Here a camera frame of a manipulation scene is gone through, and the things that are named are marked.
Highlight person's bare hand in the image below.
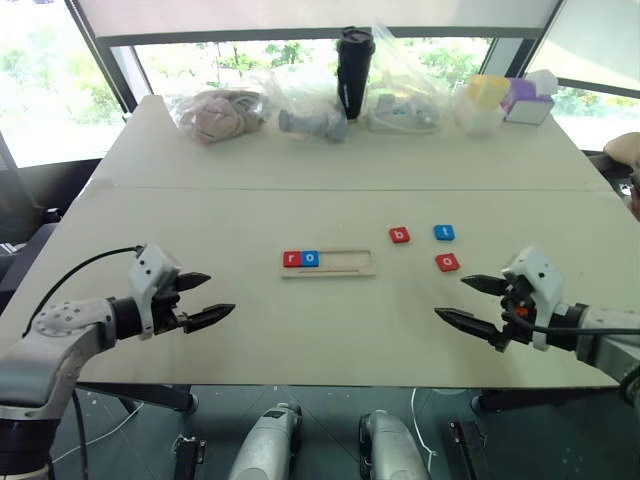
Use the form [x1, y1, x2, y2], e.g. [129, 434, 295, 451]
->
[628, 169, 640, 222]

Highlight clear bag with white parts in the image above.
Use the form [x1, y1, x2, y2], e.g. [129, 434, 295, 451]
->
[361, 22, 454, 137]

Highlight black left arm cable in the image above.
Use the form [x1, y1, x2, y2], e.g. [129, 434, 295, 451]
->
[20, 244, 148, 480]

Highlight purple and white tissue box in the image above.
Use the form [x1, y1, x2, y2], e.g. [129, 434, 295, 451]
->
[500, 69, 558, 126]

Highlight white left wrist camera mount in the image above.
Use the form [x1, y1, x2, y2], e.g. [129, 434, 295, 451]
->
[128, 244, 183, 342]

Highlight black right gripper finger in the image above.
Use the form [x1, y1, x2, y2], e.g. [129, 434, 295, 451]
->
[460, 273, 509, 297]
[433, 307, 501, 344]

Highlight bagged yellow and white cups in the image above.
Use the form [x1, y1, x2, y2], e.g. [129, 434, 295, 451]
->
[451, 74, 512, 137]

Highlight black travel tumbler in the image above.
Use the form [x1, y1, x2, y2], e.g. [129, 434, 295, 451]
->
[335, 26, 377, 122]

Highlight wooden letter tray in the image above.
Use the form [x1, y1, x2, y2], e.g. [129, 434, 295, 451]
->
[279, 247, 377, 280]

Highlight silver robot leg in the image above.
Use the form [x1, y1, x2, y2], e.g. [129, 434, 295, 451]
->
[226, 401, 304, 480]
[356, 409, 432, 480]

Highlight black metal floor bracket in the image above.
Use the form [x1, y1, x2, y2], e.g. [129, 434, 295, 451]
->
[446, 419, 489, 480]
[173, 434, 208, 480]

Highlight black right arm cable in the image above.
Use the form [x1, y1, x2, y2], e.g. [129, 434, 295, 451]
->
[502, 298, 640, 337]

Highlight wide white roller blind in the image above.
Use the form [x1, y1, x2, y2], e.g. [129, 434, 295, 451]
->
[73, 0, 564, 39]

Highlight narrow white roller blind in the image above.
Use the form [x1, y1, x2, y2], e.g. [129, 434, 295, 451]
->
[524, 0, 640, 92]

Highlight silver left robot leg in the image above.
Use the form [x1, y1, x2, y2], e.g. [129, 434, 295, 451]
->
[226, 401, 304, 480]

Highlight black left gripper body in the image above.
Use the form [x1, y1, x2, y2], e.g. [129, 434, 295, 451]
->
[149, 278, 194, 336]

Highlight white floor cable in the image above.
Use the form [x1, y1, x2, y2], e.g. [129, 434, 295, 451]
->
[409, 387, 439, 480]
[49, 398, 147, 462]

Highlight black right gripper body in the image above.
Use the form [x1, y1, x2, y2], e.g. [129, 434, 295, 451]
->
[492, 276, 536, 352]

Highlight plastic bag with grey toy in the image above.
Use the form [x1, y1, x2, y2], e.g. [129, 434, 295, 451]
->
[259, 68, 352, 146]

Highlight plastic bag with pink plush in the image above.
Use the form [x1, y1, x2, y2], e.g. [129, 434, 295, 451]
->
[164, 81, 272, 147]

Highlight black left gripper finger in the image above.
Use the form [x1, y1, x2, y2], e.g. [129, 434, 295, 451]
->
[182, 303, 237, 334]
[174, 271, 213, 294]

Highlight silver right robot leg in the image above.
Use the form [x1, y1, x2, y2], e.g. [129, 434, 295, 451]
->
[356, 409, 432, 480]

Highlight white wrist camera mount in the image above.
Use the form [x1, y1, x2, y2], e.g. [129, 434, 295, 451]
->
[128, 244, 183, 342]
[500, 245, 564, 352]

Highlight black table leg bar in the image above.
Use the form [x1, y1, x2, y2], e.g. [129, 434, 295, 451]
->
[76, 383, 199, 414]
[471, 386, 624, 415]

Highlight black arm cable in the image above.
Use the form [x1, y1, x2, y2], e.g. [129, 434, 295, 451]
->
[502, 298, 640, 337]
[20, 244, 148, 480]

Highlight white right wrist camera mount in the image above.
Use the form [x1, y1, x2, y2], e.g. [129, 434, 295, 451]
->
[500, 245, 564, 352]

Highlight red letter tile o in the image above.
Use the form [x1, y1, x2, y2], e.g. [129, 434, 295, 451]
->
[433, 252, 461, 274]

